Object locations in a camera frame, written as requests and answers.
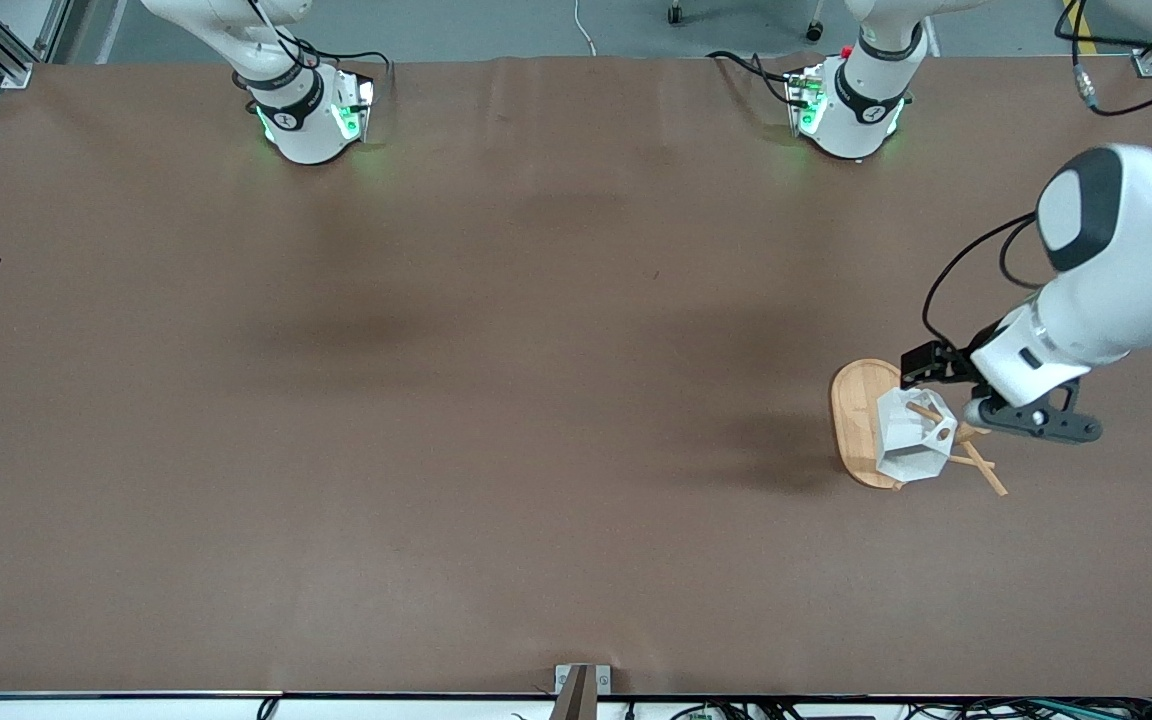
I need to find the white faceted cup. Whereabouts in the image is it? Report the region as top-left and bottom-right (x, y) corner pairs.
(875, 386), (960, 484)

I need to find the wooden cup rack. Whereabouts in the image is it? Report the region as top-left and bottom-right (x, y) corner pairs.
(829, 358), (1010, 498)

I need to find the brown table cover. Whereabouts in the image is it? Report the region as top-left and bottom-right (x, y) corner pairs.
(0, 55), (1152, 698)

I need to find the tangled cable bundle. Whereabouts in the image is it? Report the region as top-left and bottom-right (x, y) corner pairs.
(671, 697), (1152, 720)

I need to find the black left base cable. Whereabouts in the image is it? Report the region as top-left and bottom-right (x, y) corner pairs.
(706, 49), (802, 107)

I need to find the black base cable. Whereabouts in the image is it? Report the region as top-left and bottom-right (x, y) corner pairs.
(231, 0), (393, 101)
(706, 49), (802, 107)

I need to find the metal camera bracket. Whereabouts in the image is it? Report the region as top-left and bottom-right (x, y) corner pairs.
(554, 663), (613, 720)

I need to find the black right base cable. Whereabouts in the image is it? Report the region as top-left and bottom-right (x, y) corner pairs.
(231, 0), (393, 101)

